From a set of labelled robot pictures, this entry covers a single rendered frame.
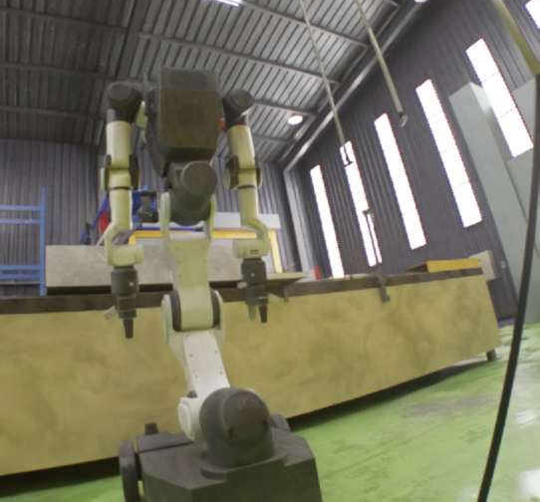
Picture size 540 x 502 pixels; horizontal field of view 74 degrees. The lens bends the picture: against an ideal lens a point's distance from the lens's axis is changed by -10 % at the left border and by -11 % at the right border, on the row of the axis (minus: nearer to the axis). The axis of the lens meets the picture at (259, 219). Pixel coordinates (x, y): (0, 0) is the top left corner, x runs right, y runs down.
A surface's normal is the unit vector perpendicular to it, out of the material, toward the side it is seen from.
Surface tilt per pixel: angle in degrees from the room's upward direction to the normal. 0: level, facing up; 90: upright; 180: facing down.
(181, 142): 105
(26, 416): 90
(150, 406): 90
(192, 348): 60
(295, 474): 90
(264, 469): 90
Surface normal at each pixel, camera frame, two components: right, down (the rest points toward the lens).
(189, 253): 0.35, -0.19
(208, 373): 0.21, -0.77
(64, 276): 0.44, -0.51
